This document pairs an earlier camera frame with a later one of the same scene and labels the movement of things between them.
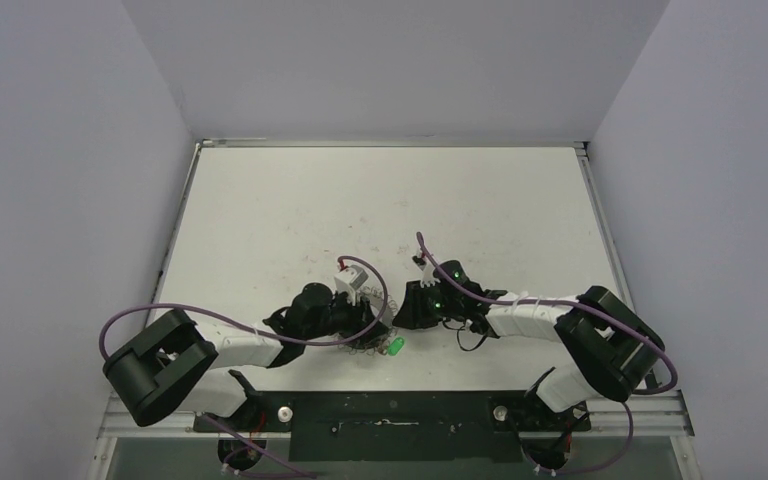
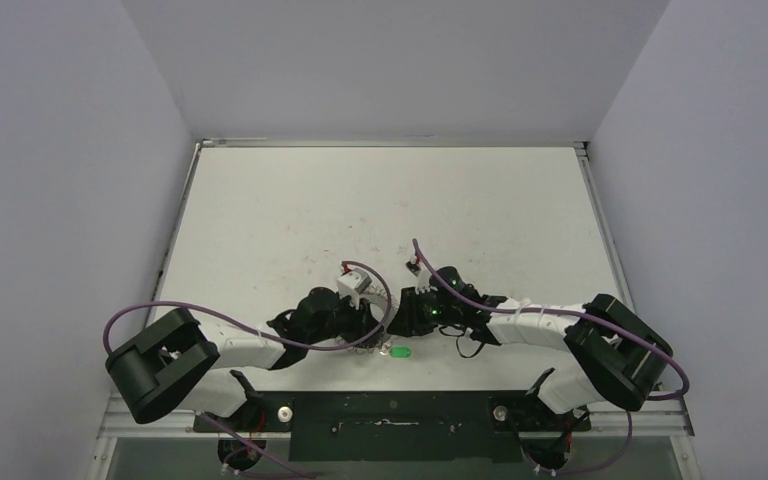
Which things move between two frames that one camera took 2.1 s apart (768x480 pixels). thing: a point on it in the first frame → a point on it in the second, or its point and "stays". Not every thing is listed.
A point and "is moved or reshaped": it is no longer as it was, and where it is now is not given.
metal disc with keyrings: [385, 309] stays
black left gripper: [360, 314] stays
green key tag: [396, 346] is moved or reshaped
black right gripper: [413, 307] stays
